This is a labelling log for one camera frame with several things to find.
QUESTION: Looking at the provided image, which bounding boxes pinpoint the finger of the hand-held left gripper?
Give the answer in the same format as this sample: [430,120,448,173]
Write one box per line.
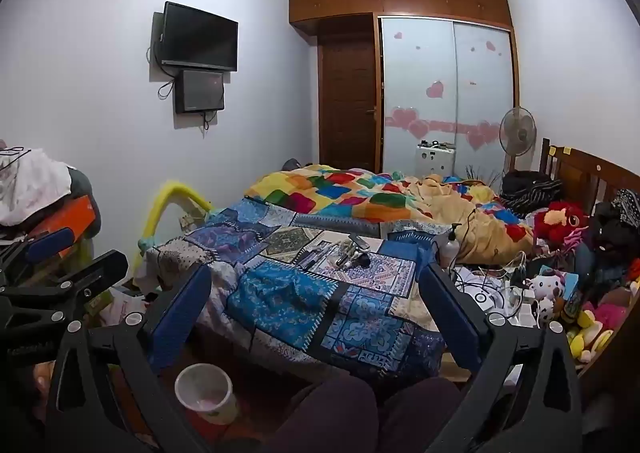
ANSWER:
[0,227,77,280]
[0,250,131,320]

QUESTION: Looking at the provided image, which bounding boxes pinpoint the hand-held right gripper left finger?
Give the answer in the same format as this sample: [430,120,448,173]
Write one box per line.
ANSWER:
[47,263,216,453]

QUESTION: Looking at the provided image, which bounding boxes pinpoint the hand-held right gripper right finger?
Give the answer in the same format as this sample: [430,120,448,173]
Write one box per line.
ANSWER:
[417,260,586,453]

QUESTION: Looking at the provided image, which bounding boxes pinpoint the white plastic bin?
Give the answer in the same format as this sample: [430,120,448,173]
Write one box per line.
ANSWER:
[174,363,240,426]

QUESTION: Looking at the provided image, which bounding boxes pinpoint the orange cardboard box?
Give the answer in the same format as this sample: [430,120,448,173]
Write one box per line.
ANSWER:
[20,194,98,254]

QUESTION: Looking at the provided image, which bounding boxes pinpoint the white round device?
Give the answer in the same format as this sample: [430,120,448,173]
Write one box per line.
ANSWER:
[452,267,506,314]

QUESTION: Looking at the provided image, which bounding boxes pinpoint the white plastic bag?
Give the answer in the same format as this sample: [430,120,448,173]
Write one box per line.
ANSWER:
[97,283,151,329]

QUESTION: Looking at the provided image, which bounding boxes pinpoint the white cloth pile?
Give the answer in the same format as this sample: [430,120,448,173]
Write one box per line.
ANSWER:
[0,148,73,226]

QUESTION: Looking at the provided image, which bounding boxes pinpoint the dark grey cushion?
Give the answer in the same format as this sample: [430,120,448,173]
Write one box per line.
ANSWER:
[67,168,101,214]

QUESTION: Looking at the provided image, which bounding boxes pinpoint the white pump bottle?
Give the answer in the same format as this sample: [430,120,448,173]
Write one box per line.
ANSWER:
[440,223,462,268]

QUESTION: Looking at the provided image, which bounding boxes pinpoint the white cat plush toy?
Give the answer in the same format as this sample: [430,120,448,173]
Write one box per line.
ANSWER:
[527,269,568,304]

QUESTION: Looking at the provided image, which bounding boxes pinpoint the yellow foam tube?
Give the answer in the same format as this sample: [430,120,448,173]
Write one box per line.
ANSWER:
[140,179,213,246]

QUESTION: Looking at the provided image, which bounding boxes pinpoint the blue patterned bedspread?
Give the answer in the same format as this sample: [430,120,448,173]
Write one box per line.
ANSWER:
[135,195,451,379]

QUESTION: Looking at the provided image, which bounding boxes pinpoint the yellow plush toy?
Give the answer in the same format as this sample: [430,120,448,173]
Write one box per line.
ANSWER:
[567,308,616,364]

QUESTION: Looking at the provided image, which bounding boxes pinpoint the red plush toy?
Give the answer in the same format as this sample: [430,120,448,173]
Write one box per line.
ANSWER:
[532,201,586,244]

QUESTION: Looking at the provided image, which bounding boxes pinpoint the black striped clothing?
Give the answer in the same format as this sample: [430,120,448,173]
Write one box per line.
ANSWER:
[500,172,566,214]

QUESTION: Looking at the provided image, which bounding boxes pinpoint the person's dark trouser legs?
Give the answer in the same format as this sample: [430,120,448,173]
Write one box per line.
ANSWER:
[265,373,466,453]

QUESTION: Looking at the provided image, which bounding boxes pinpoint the small white appliance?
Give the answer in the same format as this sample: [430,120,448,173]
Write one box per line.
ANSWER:
[416,140,457,178]

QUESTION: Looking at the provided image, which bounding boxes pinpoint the colourful patchwork blanket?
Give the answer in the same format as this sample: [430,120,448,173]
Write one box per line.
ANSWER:
[244,164,536,264]

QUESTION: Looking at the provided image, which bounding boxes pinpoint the dark clothes pile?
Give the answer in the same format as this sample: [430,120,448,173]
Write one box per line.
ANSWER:
[575,188,640,294]

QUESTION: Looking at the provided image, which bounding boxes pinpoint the standing electric fan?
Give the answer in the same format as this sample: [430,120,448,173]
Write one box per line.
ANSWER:
[499,106,538,174]

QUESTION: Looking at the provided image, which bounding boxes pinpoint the brown wooden door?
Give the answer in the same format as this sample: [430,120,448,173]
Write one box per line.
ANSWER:
[316,15,378,174]

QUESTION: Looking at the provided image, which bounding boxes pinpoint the wooden wardrobe with frosted doors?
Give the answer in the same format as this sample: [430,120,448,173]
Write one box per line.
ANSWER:
[289,0,518,174]

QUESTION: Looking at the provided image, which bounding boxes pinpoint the tangle of white cables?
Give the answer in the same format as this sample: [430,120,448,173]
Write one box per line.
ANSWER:
[465,253,531,294]

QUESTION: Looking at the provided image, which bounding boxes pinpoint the small black wall monitor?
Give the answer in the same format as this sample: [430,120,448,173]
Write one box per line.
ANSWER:
[174,69,226,114]

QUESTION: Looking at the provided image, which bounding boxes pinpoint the black wall television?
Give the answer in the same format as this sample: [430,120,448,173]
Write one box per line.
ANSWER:
[154,1,239,72]

